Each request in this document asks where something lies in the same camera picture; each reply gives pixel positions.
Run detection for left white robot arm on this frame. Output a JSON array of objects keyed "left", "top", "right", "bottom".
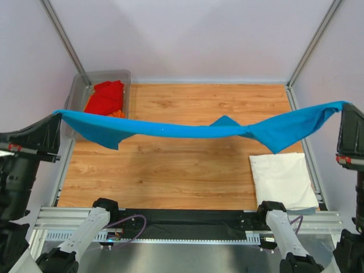
[{"left": 1, "top": 113, "right": 119, "bottom": 272}]

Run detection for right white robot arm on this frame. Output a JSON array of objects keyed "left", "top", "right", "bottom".
[{"left": 257, "top": 103, "right": 363, "bottom": 272}]

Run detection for folded white t shirt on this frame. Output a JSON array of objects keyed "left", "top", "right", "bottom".
[{"left": 249, "top": 152, "right": 319, "bottom": 210}]

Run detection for clear plastic bin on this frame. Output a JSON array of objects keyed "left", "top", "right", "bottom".
[{"left": 64, "top": 69, "right": 131, "bottom": 140}]

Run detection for folded light blue t shirt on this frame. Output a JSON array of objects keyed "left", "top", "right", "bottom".
[{"left": 287, "top": 207, "right": 317, "bottom": 216}]

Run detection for red t shirt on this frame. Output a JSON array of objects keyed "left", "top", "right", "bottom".
[{"left": 84, "top": 80, "right": 124, "bottom": 116}]

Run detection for orange t shirt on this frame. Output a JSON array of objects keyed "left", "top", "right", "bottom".
[{"left": 108, "top": 110, "right": 125, "bottom": 118}]

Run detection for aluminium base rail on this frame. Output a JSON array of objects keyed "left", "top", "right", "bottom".
[{"left": 34, "top": 207, "right": 91, "bottom": 230}]

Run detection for right aluminium frame post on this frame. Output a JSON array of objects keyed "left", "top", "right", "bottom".
[{"left": 286, "top": 0, "right": 346, "bottom": 89}]

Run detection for aluminium frame post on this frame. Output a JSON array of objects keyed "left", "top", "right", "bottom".
[
  {"left": 286, "top": 0, "right": 346, "bottom": 89},
  {"left": 39, "top": 0, "right": 91, "bottom": 86}
]

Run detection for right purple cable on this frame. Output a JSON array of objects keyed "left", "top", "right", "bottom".
[{"left": 258, "top": 215, "right": 304, "bottom": 254}]

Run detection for purple cable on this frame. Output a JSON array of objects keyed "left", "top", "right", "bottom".
[
  {"left": 99, "top": 214, "right": 147, "bottom": 251},
  {"left": 258, "top": 215, "right": 304, "bottom": 254}
]

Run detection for left aluminium frame post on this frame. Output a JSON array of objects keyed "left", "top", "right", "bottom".
[{"left": 39, "top": 0, "right": 91, "bottom": 86}]

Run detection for slotted grey cable duct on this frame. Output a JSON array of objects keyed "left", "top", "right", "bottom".
[{"left": 44, "top": 230, "right": 260, "bottom": 246}]

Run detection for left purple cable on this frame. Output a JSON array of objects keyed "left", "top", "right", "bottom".
[{"left": 99, "top": 214, "right": 147, "bottom": 251}]

